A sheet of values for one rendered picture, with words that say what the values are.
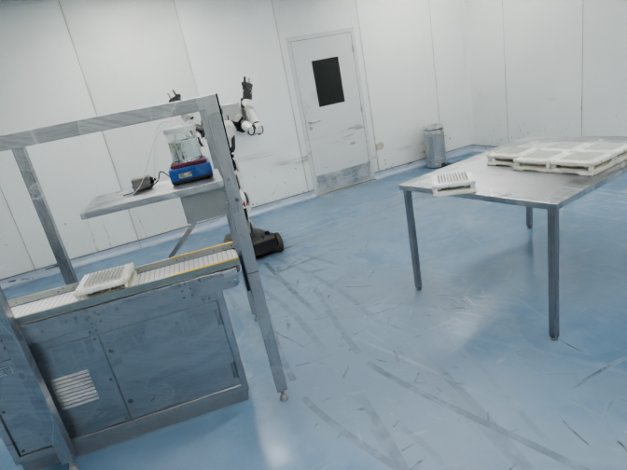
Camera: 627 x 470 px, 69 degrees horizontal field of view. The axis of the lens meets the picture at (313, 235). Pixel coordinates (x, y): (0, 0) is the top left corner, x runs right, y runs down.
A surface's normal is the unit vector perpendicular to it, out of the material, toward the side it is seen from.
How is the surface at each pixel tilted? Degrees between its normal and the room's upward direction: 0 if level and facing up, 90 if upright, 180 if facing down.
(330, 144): 90
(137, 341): 90
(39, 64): 90
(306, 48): 90
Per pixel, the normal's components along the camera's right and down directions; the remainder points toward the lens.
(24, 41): 0.39, 0.24
